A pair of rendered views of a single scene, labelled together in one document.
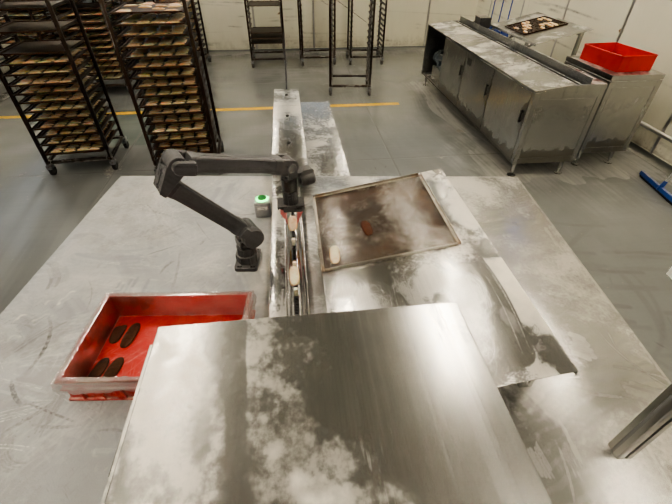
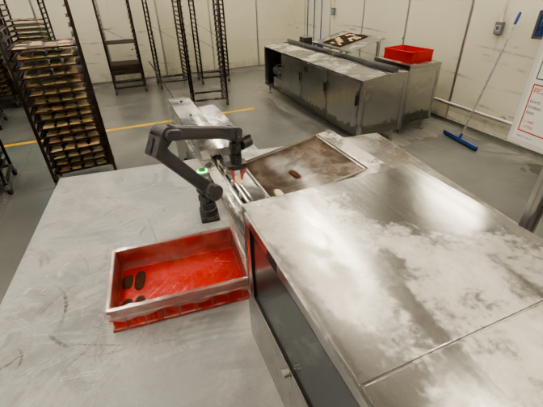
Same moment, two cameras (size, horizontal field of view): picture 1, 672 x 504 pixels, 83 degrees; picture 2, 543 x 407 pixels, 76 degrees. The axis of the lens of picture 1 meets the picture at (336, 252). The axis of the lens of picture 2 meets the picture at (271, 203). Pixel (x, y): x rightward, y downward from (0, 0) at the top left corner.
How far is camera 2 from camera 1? 52 cm
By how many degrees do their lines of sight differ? 14
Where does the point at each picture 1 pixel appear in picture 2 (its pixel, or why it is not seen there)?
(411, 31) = (246, 54)
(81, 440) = (140, 354)
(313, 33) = (165, 63)
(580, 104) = (394, 87)
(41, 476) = (119, 385)
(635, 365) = not seen: hidden behind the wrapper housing
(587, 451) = not seen: hidden behind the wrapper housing
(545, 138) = (376, 115)
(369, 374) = (388, 198)
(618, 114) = (419, 92)
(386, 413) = (409, 209)
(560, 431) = not seen: hidden behind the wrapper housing
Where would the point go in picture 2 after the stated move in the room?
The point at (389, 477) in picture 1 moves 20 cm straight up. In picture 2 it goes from (430, 229) to (453, 141)
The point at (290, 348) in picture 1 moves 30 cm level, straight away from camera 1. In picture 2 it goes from (334, 197) to (277, 154)
